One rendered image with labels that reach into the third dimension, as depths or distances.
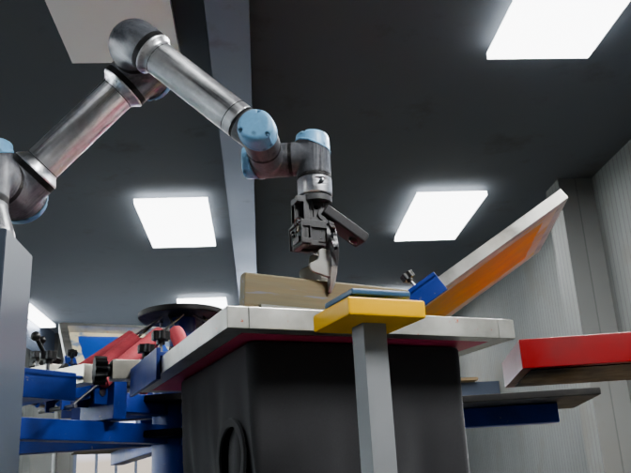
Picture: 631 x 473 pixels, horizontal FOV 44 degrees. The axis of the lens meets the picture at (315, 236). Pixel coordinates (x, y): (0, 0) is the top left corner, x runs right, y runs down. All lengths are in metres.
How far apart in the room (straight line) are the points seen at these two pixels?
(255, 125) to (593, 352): 1.36
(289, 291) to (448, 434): 0.42
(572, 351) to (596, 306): 4.17
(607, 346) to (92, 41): 3.06
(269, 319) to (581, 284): 5.45
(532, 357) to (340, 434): 1.13
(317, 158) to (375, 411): 0.69
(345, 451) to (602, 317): 5.31
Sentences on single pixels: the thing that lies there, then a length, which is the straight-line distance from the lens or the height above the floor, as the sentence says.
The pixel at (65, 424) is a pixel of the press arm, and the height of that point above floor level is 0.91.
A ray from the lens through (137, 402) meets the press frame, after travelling 2.59.
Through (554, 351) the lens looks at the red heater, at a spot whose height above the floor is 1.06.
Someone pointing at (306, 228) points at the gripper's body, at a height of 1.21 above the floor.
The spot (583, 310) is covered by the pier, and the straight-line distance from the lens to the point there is 6.61.
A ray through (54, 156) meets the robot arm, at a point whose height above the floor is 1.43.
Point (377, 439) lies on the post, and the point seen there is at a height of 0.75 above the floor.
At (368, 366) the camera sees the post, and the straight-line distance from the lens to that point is 1.17.
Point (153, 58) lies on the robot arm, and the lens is 1.72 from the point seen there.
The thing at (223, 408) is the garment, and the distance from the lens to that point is 1.55.
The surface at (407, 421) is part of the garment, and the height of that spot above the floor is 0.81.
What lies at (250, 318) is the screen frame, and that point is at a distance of 1.32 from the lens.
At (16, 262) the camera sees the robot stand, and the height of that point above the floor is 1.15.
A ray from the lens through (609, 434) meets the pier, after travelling 6.51.
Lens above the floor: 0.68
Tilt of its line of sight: 18 degrees up
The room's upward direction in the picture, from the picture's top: 3 degrees counter-clockwise
